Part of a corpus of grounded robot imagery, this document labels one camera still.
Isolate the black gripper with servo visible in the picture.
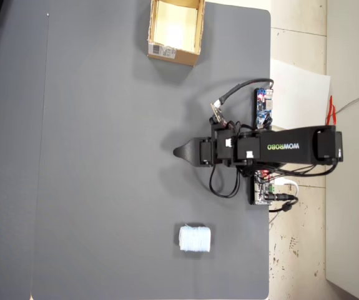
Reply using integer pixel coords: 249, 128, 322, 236
172, 127, 234, 167

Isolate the open cardboard box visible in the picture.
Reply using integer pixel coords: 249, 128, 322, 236
147, 0, 206, 68

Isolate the motor driver board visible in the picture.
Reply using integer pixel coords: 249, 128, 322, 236
248, 169, 276, 206

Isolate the dark gray table mat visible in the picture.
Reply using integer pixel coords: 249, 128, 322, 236
30, 0, 272, 300
0, 0, 33, 300

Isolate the white paper sheet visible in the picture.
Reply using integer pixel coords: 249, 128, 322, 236
270, 58, 332, 141

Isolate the black servo cable loop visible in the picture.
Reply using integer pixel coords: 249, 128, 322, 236
209, 162, 241, 199

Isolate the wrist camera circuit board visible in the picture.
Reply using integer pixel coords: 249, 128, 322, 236
209, 102, 229, 128

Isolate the white USB cable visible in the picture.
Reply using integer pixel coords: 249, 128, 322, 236
274, 177, 300, 198

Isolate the thick black camera cable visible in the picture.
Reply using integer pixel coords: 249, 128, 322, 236
217, 77, 275, 109

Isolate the black power cable with plug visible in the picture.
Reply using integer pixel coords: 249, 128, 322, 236
265, 192, 300, 226

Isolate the black servo cable bundle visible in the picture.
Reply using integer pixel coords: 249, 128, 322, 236
253, 157, 340, 180

